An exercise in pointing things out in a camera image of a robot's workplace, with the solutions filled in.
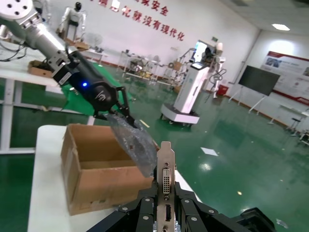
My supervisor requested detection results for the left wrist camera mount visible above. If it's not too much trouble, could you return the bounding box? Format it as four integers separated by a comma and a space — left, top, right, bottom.
47, 52, 73, 87

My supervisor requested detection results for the black round stool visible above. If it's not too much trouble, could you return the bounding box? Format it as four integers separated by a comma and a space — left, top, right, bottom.
290, 117, 300, 136

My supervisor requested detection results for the red wall lettering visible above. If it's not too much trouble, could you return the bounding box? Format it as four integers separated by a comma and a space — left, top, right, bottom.
89, 0, 185, 42

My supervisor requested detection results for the small open cardboard box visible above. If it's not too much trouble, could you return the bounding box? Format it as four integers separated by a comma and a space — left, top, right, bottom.
27, 60, 55, 77

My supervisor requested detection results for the white side table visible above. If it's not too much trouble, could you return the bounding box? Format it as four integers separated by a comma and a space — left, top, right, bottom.
279, 103, 309, 126

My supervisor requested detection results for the translucent antistatic bag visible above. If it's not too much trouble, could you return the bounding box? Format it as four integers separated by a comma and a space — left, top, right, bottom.
106, 115, 161, 178

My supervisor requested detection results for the metal equipment rack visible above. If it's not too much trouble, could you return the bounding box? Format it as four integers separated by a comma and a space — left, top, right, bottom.
118, 49, 160, 84

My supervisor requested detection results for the graphics card with metal bracket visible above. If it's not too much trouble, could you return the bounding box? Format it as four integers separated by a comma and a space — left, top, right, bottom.
153, 141, 177, 232

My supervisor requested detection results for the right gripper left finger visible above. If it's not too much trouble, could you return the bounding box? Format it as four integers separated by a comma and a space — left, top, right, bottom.
86, 180, 159, 232

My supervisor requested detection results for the ceiling light panel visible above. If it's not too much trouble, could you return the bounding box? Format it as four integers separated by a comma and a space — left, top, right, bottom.
271, 23, 290, 31

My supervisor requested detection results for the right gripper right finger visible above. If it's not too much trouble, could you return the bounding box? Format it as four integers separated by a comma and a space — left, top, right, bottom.
174, 181, 252, 232

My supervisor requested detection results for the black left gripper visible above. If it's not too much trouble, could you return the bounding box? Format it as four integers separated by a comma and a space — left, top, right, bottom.
69, 58, 145, 129

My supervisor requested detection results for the black screen on white stand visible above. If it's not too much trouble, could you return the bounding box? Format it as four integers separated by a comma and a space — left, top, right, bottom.
228, 64, 281, 124

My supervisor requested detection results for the white paper sheet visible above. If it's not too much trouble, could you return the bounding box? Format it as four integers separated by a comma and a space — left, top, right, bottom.
200, 147, 219, 157

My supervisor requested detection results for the white standing fan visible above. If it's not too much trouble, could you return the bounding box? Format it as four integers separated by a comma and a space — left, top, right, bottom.
85, 32, 103, 51

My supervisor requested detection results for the wall poster with round icons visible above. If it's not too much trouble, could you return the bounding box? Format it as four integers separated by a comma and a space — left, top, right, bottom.
260, 50, 309, 106

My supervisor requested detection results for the white humanoid robot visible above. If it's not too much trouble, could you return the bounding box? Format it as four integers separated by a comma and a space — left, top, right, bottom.
58, 1, 87, 44

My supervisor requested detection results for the white mobile robot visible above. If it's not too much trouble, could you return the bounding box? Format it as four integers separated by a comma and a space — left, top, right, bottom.
160, 40, 227, 126

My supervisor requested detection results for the white work table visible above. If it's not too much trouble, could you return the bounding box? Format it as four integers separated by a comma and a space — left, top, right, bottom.
0, 69, 61, 154

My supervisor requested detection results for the brown cardboard box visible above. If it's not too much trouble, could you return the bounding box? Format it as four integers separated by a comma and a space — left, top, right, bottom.
60, 123, 155, 216

